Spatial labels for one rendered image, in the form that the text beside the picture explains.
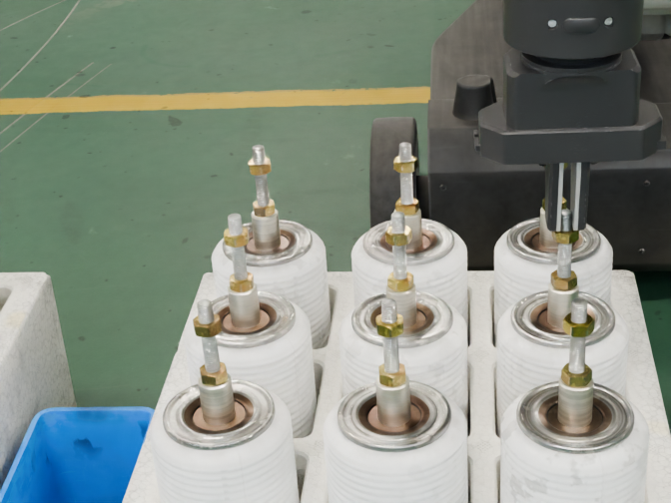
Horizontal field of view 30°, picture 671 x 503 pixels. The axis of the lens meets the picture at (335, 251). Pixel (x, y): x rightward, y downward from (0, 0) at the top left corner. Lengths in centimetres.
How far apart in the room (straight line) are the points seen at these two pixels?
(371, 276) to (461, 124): 38
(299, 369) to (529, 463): 21
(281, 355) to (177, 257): 66
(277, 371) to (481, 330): 21
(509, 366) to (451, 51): 81
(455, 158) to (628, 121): 51
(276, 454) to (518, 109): 28
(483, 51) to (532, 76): 85
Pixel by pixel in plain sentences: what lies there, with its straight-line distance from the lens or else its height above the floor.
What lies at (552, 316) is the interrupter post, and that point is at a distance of 92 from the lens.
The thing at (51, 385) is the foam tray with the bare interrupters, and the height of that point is 9.
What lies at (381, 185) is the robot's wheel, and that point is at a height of 16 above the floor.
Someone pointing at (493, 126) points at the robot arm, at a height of 42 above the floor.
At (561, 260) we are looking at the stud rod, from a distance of 91.
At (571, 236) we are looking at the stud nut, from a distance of 89.
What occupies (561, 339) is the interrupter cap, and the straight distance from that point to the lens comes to 91.
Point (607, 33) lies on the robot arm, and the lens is 80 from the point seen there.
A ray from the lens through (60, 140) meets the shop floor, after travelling 194.
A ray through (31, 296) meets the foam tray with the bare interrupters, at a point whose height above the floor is 18.
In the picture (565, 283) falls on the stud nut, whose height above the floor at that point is 29.
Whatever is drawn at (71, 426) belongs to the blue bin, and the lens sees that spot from 112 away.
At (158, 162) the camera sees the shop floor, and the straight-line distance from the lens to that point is 182.
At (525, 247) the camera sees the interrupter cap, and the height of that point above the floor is 25.
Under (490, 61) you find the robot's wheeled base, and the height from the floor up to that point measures 17.
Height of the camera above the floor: 76
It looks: 29 degrees down
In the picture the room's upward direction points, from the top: 4 degrees counter-clockwise
